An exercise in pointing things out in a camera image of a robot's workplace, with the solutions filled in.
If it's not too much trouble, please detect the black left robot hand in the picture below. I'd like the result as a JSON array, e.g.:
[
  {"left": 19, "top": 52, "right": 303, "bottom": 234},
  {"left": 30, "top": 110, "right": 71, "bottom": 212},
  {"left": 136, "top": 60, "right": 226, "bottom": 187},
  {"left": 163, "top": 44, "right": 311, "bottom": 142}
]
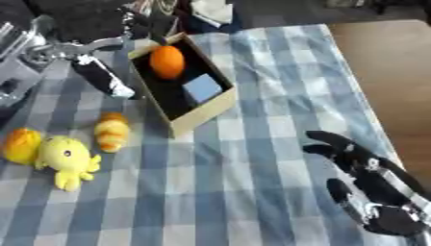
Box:
[{"left": 68, "top": 3, "right": 182, "bottom": 99}]

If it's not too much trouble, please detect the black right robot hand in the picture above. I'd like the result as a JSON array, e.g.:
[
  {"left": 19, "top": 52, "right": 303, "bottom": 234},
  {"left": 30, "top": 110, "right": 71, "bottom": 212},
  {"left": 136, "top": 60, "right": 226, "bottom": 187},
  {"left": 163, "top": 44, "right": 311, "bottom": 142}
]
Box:
[{"left": 301, "top": 129, "right": 431, "bottom": 238}]

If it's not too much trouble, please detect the tan cardboard box black inside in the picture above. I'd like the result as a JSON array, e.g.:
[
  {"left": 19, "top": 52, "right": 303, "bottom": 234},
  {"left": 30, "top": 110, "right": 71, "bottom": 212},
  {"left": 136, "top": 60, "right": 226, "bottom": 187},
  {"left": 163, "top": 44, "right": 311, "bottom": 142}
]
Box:
[{"left": 126, "top": 32, "right": 240, "bottom": 139}]

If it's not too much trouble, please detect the toy croissant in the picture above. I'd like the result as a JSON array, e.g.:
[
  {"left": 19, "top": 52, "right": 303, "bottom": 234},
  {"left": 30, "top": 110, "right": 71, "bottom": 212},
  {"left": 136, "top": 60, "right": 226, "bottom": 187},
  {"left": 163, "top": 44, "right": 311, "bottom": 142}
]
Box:
[{"left": 92, "top": 111, "right": 134, "bottom": 154}]

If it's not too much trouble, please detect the yellow octopus soft toy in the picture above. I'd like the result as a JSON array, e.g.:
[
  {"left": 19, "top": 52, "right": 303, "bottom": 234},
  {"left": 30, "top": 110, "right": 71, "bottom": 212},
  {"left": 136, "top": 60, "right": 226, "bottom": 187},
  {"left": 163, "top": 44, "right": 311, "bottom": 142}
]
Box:
[{"left": 34, "top": 135, "right": 105, "bottom": 193}]

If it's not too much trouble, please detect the blue square block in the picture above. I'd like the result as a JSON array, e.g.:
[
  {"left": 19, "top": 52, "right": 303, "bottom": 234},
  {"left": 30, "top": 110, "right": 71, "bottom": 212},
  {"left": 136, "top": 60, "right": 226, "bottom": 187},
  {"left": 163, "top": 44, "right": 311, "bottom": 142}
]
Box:
[{"left": 180, "top": 73, "right": 226, "bottom": 104}]

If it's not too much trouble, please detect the yellow orange toy fruit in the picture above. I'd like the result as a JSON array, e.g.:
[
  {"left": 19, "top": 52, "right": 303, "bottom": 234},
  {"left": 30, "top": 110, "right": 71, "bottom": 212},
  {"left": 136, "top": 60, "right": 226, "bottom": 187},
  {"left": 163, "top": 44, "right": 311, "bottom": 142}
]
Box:
[{"left": 0, "top": 127, "right": 44, "bottom": 166}]

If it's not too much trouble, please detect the white and blue bag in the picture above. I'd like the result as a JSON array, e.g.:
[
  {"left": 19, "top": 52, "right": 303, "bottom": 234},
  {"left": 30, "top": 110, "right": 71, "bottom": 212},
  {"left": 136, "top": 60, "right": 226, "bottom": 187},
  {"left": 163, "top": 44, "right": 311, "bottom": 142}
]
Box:
[{"left": 185, "top": 0, "right": 244, "bottom": 35}]

